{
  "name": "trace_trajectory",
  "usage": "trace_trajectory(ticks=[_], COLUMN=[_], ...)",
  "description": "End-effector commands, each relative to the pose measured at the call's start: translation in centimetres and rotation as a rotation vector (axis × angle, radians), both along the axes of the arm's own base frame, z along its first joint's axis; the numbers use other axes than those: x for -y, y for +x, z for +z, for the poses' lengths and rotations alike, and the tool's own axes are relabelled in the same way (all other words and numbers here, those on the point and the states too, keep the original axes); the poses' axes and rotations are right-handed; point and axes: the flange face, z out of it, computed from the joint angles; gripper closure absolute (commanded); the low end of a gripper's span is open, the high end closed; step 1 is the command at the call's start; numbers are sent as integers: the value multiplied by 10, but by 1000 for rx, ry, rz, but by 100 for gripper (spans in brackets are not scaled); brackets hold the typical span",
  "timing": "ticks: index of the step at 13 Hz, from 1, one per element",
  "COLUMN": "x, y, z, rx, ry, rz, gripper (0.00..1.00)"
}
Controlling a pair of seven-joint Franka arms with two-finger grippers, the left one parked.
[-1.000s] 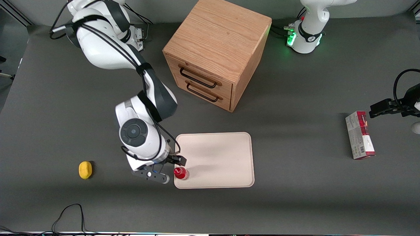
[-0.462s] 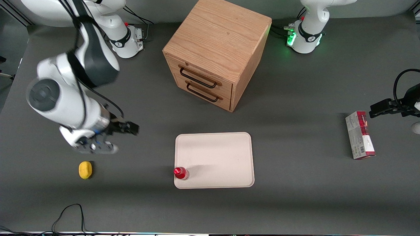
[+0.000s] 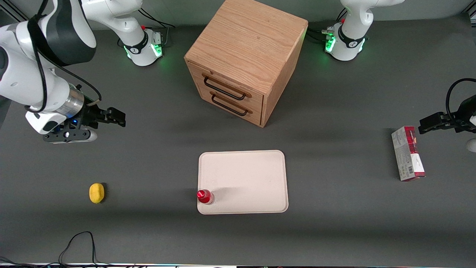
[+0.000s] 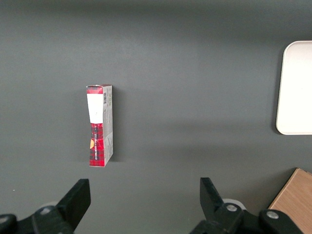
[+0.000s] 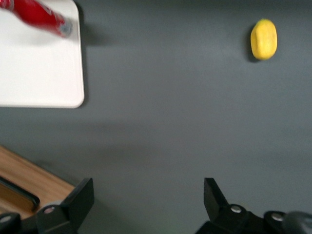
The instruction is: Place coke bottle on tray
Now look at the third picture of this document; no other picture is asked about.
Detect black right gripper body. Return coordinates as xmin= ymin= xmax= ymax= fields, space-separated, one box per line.
xmin=66 ymin=95 xmax=102 ymax=130

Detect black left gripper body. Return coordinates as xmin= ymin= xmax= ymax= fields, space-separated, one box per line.
xmin=446 ymin=95 xmax=476 ymax=133

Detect red coke bottle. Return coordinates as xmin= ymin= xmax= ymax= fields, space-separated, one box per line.
xmin=197 ymin=189 xmax=215 ymax=205

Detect beige rectangular tray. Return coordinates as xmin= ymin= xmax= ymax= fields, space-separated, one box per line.
xmin=198 ymin=150 xmax=289 ymax=215

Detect red grey carton box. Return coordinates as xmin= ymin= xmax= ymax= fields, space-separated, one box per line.
xmin=391 ymin=126 xmax=426 ymax=182

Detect yellow lemon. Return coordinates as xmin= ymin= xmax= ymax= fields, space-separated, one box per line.
xmin=89 ymin=183 xmax=105 ymax=204

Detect wooden drawer cabinet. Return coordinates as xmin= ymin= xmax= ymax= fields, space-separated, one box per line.
xmin=184 ymin=0 xmax=309 ymax=128

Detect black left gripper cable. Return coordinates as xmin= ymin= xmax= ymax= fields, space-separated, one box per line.
xmin=445 ymin=78 xmax=476 ymax=120

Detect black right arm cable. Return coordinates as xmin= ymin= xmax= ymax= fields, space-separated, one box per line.
xmin=25 ymin=0 xmax=102 ymax=114

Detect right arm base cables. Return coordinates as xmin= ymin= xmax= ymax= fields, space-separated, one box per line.
xmin=138 ymin=5 xmax=176 ymax=47

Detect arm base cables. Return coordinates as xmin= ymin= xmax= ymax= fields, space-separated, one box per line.
xmin=138 ymin=5 xmax=176 ymax=47
xmin=306 ymin=8 xmax=349 ymax=44

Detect black metal drawer handle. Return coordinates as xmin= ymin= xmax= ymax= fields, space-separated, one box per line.
xmin=210 ymin=92 xmax=253 ymax=117
xmin=202 ymin=74 xmax=253 ymax=101

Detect black cable on table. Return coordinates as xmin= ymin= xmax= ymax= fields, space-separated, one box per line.
xmin=0 ymin=231 xmax=112 ymax=268

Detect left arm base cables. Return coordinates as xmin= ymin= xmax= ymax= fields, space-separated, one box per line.
xmin=306 ymin=8 xmax=349 ymax=44

